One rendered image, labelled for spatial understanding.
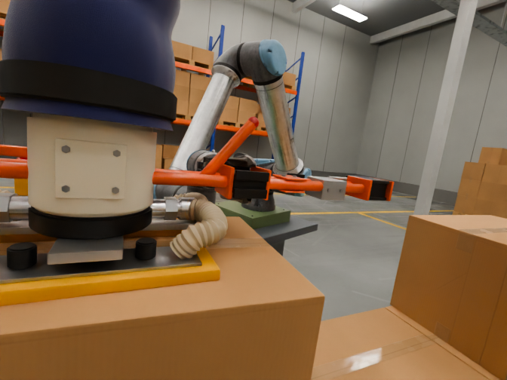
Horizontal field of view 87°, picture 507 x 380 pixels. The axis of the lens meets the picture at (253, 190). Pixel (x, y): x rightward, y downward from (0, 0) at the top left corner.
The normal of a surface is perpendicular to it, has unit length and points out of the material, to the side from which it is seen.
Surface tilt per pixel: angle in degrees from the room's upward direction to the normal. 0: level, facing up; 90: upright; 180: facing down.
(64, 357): 90
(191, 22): 90
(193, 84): 90
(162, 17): 106
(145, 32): 77
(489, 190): 90
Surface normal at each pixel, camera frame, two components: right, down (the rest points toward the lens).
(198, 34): 0.45, 0.20
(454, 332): -0.91, -0.04
